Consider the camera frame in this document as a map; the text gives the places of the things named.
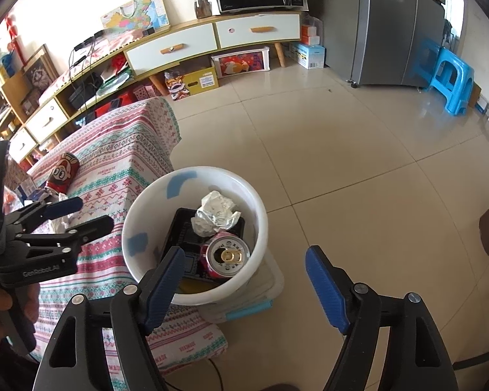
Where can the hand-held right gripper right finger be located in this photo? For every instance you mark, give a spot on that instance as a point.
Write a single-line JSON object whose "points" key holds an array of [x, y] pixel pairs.
{"points": [[326, 289]]}

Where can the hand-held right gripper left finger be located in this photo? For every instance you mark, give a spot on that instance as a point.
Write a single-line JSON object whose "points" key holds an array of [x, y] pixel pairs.
{"points": [[165, 285]]}

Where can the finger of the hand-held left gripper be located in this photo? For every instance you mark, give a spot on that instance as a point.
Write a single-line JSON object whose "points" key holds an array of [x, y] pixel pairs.
{"points": [[93, 228], [65, 207]]}

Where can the white tissue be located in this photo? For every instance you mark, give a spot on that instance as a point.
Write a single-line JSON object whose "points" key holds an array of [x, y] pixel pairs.
{"points": [[61, 222]]}

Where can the red cartoon drink can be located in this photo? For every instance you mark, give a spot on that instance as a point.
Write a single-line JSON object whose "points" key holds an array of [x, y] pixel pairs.
{"points": [[63, 173]]}

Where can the blue printed carton box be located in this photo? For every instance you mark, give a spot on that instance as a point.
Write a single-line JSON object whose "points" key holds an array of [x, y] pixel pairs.
{"points": [[26, 190]]}

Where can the black packaging box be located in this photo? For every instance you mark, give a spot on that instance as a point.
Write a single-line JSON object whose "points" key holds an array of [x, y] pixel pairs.
{"points": [[179, 228]]}

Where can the silver foil snack bag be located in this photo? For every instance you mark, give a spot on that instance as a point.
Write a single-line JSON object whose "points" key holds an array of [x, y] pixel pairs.
{"points": [[216, 211]]}

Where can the white plastic bucket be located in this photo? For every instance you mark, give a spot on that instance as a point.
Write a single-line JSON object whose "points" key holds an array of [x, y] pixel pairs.
{"points": [[244, 207]]}

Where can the patterned pink green tablecloth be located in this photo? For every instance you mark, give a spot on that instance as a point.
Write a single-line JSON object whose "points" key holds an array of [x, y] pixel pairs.
{"points": [[118, 159]]}

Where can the black electronic device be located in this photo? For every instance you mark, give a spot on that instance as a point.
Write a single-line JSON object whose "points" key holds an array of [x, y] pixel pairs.
{"points": [[83, 93]]}

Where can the red flat box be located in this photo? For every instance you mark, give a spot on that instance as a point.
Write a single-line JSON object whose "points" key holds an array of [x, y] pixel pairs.
{"points": [[118, 104]]}

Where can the wooden shelf unit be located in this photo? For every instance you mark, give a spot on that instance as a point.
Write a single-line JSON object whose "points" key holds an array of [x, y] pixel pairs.
{"points": [[12, 89]]}

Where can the framed cat picture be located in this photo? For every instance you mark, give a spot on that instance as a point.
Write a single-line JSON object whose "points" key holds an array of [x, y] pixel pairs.
{"points": [[40, 73]]}

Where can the red perforated box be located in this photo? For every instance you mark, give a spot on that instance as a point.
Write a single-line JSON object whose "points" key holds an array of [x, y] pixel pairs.
{"points": [[144, 91]]}

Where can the black power strip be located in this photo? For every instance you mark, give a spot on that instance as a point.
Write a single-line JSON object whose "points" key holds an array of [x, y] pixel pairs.
{"points": [[85, 42]]}

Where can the red hanging decoration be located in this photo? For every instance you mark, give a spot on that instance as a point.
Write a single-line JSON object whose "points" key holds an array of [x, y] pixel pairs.
{"points": [[13, 32]]}

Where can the yellow cardboard box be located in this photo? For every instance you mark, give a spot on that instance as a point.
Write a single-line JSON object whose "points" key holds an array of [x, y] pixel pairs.
{"points": [[203, 79]]}

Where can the wooden white drawer cabinet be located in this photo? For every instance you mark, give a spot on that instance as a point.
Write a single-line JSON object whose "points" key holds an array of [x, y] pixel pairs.
{"points": [[175, 49]]}

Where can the colourful map board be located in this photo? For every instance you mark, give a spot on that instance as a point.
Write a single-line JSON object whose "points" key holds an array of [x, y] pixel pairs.
{"points": [[142, 8]]}

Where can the white storage box red print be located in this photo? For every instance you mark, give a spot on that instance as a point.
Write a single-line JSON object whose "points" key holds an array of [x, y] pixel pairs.
{"points": [[240, 63]]}

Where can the white blue carton box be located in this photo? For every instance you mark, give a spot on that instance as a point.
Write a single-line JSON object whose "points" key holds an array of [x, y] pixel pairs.
{"points": [[309, 55]]}

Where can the blue plastic stool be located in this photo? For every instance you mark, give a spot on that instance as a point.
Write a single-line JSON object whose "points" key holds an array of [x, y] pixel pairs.
{"points": [[448, 69]]}

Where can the orange white small box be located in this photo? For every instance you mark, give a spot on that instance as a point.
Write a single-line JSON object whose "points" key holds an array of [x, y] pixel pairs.
{"points": [[309, 32]]}

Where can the grey refrigerator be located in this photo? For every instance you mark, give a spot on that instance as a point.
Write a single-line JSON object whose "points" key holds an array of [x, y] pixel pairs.
{"points": [[391, 28]]}

